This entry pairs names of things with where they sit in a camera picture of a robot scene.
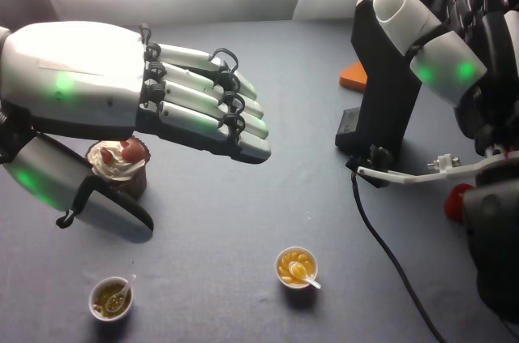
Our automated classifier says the red cylinder block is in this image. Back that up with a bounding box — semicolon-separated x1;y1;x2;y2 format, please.
444;183;475;222

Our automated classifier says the grey table cloth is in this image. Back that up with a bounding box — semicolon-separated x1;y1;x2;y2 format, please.
0;18;519;343

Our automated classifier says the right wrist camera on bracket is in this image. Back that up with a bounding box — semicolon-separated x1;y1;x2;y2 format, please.
345;143;519;189

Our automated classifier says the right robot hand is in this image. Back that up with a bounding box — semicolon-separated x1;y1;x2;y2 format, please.
371;0;519;157

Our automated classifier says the small bowl of orange soup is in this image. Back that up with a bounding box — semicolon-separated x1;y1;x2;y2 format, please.
276;246;322;290

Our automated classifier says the orange triangle block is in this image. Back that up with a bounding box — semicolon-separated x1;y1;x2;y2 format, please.
339;61;368;91

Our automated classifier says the black camera cable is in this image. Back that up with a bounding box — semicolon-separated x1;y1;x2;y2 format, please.
350;172;449;343

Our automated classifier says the small bowl of green soup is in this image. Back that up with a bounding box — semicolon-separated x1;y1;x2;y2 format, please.
88;273;138;322

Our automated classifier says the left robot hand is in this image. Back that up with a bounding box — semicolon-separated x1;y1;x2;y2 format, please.
0;20;272;243

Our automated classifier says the toy cupcake with red heart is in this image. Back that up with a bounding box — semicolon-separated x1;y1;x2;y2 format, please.
85;135;153;200

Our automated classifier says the black handheld device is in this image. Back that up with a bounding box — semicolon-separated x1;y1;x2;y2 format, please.
335;0;425;164

